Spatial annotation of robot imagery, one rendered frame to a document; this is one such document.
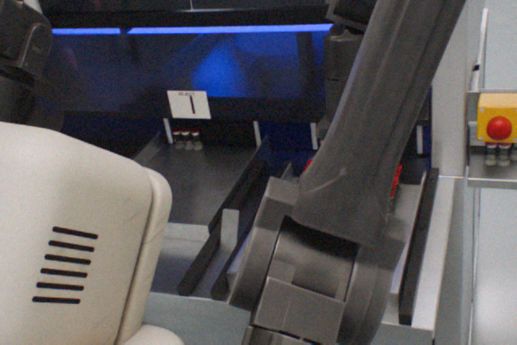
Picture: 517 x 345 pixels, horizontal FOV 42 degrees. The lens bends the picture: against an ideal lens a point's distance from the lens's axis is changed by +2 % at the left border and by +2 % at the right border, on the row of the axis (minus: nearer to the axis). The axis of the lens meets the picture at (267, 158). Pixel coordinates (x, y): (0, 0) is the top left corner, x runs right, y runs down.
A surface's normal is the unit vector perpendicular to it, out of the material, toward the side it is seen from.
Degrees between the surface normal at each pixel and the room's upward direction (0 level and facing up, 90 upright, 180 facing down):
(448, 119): 90
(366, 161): 79
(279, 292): 46
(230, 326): 90
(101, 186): 86
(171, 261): 0
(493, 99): 0
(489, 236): 0
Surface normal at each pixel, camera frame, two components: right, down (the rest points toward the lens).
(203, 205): -0.13, -0.87
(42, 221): 0.65, 0.03
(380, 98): -0.09, 0.31
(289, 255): 0.12, -0.34
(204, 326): -0.31, 0.49
